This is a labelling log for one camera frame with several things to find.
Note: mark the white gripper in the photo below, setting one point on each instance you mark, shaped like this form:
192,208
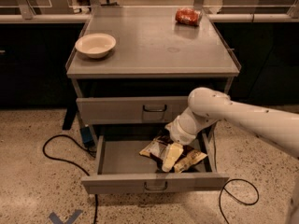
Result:
178,134

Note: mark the brown chip bag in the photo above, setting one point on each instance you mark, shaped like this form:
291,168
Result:
156,151

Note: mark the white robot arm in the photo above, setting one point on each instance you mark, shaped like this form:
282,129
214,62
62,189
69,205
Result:
206,106

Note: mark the grey open middle drawer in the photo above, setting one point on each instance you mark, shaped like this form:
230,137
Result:
119,168

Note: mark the grey upper drawer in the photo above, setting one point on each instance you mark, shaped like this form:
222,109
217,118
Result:
126,110

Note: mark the grey drawer cabinet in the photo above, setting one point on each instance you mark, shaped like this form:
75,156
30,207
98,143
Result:
151,44

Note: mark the red snack bag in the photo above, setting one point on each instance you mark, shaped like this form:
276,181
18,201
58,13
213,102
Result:
188,16

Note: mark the blue power box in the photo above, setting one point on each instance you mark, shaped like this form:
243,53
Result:
86,136

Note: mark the white bowl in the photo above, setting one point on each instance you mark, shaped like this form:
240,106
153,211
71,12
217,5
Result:
95,46

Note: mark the dark counter with rail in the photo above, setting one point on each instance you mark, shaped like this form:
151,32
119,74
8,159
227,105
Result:
34,56

